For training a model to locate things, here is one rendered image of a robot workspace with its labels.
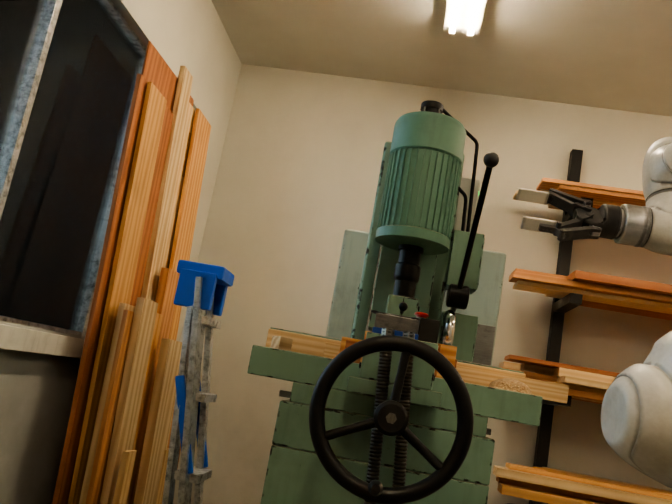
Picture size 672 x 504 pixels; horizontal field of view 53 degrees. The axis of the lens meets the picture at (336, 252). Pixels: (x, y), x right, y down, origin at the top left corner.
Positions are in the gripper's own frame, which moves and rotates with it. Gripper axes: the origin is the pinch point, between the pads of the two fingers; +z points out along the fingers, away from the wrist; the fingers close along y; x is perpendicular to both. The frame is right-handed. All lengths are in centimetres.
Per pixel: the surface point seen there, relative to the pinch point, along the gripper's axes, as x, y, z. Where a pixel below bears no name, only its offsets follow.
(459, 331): -36.7, -0.3, 7.3
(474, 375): -33.6, -19.5, 4.5
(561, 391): -33.7, -19.5, -14.9
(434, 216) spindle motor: -4.8, -1.6, 19.3
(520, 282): -117, 153, -39
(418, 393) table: -21, -42, 18
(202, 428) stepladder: -105, 13, 79
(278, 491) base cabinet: -45, -51, 42
